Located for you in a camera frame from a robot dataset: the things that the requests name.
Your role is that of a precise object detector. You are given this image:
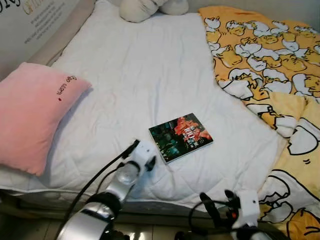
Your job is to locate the dark illustrated book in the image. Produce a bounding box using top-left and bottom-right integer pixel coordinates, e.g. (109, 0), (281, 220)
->
(148, 112), (215, 165)

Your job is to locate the white quilted bed cover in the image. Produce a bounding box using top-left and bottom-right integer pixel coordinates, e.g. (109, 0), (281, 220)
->
(0, 0), (290, 207)

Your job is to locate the grey mattress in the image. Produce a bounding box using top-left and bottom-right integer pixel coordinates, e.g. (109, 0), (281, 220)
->
(0, 186), (211, 218)

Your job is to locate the pink pillow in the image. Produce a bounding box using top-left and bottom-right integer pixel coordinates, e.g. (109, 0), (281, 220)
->
(0, 62), (93, 177)

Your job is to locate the yellow duck print duvet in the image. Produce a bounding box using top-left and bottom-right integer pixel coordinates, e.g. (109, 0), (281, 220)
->
(198, 5), (320, 240)

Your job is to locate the white plush toy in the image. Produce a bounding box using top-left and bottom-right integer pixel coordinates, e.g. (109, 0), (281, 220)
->
(119, 0), (190, 24)

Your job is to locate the white printed text board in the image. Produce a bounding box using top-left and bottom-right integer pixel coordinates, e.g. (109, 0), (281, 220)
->
(0, 0), (81, 81)

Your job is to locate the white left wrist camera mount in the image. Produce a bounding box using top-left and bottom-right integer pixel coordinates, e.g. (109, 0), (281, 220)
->
(131, 140), (159, 172)

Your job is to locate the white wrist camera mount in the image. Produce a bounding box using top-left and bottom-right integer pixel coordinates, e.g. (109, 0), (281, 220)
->
(131, 140), (159, 172)
(236, 189), (261, 230)

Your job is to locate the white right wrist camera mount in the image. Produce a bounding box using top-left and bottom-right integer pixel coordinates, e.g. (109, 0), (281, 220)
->
(236, 189), (261, 230)

